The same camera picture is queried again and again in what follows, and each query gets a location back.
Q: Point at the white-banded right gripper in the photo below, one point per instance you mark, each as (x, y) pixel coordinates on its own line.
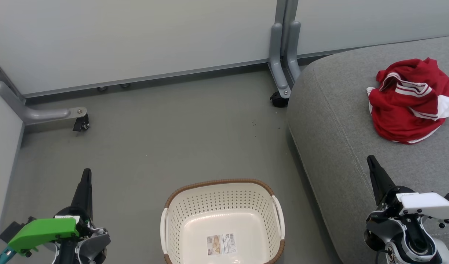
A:
(426, 205)

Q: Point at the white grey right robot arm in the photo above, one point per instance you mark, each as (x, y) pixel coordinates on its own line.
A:
(411, 242)

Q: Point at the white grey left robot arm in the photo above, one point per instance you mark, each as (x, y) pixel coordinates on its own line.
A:
(92, 244)

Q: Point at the black caster wheel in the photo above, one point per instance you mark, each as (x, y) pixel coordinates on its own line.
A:
(279, 100)

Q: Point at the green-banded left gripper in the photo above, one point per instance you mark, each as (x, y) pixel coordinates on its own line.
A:
(44, 231)

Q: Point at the small grey panel stud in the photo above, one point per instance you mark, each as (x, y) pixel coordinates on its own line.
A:
(125, 85)
(102, 88)

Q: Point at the printed label sticker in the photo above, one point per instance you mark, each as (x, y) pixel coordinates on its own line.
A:
(221, 244)

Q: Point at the red white-trimmed shirt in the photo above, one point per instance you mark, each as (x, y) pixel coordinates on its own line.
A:
(404, 110)

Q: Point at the grey fabric sofa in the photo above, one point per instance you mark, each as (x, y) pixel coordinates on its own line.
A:
(342, 146)

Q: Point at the grey partition foot bracket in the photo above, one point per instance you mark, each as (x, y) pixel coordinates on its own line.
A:
(277, 62)
(293, 47)

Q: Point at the long grey partition foot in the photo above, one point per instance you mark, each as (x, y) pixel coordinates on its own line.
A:
(37, 114)

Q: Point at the black caster with silver hub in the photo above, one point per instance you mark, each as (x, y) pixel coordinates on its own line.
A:
(81, 123)

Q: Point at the cream laundry basket brown rim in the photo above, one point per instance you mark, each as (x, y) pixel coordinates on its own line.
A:
(224, 205)

